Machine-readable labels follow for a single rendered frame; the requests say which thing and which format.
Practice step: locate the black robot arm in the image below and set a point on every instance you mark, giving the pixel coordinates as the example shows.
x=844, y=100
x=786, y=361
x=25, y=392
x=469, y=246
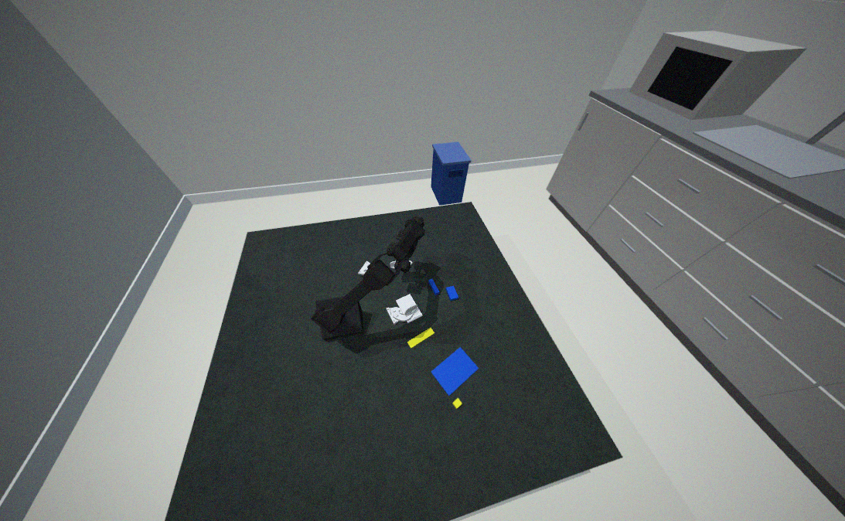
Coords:
x=378, y=275

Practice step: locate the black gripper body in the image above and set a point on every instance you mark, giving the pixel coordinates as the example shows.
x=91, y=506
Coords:
x=406, y=264

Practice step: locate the blue flat plate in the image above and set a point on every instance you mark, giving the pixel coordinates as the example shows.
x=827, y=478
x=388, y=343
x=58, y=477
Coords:
x=454, y=370

